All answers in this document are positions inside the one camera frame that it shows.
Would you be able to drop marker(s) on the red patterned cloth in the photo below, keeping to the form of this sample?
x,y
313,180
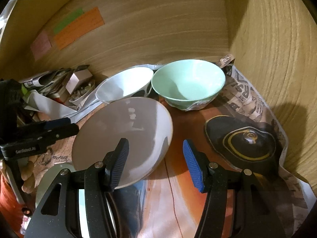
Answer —
x,y
10,203

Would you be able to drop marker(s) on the green sticky note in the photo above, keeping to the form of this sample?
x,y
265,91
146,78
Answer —
x,y
68,21

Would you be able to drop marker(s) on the person's left hand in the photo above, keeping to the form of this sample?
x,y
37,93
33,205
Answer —
x,y
28,176

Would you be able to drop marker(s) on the small white box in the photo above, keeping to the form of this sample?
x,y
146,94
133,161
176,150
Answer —
x,y
78,79

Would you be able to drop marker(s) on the small bowl of trinkets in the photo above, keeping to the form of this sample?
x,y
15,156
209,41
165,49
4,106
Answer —
x,y
81,95

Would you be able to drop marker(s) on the mint green plate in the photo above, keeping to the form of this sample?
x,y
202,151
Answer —
x,y
49,178

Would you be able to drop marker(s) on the mint green bowl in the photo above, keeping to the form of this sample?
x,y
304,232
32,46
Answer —
x,y
188,81

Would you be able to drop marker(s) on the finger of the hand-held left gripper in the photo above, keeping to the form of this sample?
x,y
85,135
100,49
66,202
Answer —
x,y
57,123
62,132

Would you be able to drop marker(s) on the stack of folded newspapers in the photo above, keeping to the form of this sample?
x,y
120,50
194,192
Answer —
x,y
47,81

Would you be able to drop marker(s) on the printed newspaper table cover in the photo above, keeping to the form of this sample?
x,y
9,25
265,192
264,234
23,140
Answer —
x,y
247,99

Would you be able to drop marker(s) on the pale grey bowl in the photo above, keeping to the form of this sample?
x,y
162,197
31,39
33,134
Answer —
x,y
118,126

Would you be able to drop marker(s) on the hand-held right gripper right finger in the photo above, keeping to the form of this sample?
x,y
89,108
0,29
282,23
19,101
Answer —
x,y
193,166

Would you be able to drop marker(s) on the orange sticky note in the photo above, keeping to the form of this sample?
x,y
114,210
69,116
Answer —
x,y
79,31

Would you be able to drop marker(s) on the pale grey paper sheet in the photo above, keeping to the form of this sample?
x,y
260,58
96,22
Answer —
x,y
54,109

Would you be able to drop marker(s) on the white bowl black spots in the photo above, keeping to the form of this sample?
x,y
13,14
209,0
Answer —
x,y
123,81

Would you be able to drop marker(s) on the pink sticky note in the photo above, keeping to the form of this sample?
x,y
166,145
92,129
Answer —
x,y
40,45

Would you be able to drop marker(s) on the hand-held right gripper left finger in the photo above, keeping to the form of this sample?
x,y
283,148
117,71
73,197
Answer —
x,y
121,161

